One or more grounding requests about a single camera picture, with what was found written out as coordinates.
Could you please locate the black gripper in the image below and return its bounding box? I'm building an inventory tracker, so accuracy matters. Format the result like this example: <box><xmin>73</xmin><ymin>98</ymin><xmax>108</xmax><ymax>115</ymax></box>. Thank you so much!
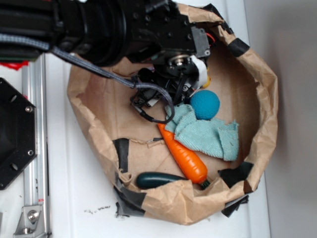
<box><xmin>125</xmin><ymin>0</ymin><xmax>210</xmax><ymax>105</ymax></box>

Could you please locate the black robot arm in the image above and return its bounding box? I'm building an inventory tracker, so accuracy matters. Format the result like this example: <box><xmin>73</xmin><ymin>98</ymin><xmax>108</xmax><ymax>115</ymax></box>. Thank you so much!
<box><xmin>0</xmin><ymin>0</ymin><xmax>210</xmax><ymax>104</ymax></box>

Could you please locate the yellow rubber duck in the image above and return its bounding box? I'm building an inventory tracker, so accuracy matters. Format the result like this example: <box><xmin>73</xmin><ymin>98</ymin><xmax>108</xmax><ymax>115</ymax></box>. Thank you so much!
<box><xmin>202</xmin><ymin>68</ymin><xmax>211</xmax><ymax>88</ymax></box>

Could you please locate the blue ball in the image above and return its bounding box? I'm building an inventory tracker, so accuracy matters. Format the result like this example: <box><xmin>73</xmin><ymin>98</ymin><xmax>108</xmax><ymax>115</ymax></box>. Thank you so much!
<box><xmin>190</xmin><ymin>90</ymin><xmax>220</xmax><ymax>120</ymax></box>

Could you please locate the brown paper bag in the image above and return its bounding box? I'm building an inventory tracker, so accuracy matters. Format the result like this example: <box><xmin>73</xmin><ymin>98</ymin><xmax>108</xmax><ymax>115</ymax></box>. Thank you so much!
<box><xmin>67</xmin><ymin>4</ymin><xmax>278</xmax><ymax>225</ymax></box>

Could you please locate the light blue cloth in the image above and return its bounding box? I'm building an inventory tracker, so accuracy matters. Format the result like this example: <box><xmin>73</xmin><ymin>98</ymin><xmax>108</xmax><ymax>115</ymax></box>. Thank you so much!
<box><xmin>165</xmin><ymin>104</ymin><xmax>239</xmax><ymax>162</ymax></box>

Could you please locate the orange plastic carrot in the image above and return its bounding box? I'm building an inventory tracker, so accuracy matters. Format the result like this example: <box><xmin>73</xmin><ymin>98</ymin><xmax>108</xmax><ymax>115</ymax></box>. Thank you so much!
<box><xmin>158</xmin><ymin>123</ymin><xmax>210</xmax><ymax>189</ymax></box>

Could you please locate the dark green toy cucumber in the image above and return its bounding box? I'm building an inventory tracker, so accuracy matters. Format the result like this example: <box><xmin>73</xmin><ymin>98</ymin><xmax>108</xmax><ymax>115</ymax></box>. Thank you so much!
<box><xmin>136</xmin><ymin>172</ymin><xmax>186</xmax><ymax>189</ymax></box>

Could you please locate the white plastic bin lid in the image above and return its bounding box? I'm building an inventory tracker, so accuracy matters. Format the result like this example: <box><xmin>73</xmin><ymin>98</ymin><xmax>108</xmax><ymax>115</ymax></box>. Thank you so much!
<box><xmin>44</xmin><ymin>0</ymin><xmax>272</xmax><ymax>238</ymax></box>

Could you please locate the grey braided cable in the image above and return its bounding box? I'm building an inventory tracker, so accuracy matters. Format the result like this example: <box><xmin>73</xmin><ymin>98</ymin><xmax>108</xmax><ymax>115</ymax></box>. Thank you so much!
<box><xmin>0</xmin><ymin>33</ymin><xmax>175</xmax><ymax>124</ymax></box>

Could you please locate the black octagonal mount plate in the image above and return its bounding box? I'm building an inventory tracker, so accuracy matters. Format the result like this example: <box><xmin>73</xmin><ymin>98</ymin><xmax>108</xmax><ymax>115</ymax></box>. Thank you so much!
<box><xmin>0</xmin><ymin>78</ymin><xmax>37</xmax><ymax>190</ymax></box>

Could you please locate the aluminium rail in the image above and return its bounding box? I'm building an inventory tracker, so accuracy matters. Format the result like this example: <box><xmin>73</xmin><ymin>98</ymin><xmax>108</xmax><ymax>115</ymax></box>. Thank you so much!
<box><xmin>13</xmin><ymin>56</ymin><xmax>52</xmax><ymax>238</ymax></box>

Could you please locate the metal corner bracket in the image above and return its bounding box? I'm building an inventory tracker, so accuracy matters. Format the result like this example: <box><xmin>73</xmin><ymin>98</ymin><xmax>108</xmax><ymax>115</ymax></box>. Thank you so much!
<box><xmin>13</xmin><ymin>205</ymin><xmax>47</xmax><ymax>238</ymax></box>

